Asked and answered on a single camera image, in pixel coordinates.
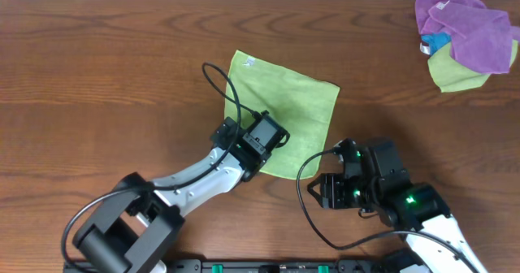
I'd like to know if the blue cloth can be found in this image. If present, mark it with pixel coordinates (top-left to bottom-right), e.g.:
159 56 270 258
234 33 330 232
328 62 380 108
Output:
419 32 451 56

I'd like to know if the left black cable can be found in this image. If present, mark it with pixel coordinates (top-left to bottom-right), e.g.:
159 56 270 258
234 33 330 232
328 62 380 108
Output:
60 62 263 266

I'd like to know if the right black cable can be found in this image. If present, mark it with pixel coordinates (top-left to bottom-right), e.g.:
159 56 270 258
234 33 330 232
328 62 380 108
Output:
296 145 480 273

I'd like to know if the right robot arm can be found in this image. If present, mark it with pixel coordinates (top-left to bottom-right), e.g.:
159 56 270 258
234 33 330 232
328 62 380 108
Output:
306 138 486 272

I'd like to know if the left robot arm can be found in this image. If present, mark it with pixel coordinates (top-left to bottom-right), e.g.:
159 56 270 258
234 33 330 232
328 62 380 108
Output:
72 111 290 273

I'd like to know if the green microfiber cloth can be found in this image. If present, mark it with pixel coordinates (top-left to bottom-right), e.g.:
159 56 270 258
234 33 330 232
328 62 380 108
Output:
228 50 340 180

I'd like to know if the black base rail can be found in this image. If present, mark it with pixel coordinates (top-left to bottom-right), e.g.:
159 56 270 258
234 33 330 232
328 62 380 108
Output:
63 258 407 273

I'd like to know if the purple microfiber cloth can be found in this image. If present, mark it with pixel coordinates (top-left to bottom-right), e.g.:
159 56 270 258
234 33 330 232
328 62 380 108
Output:
415 0 519 74

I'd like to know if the black cable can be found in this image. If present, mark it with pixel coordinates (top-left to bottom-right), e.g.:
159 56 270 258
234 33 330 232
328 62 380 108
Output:
60 62 263 266
296 145 480 273

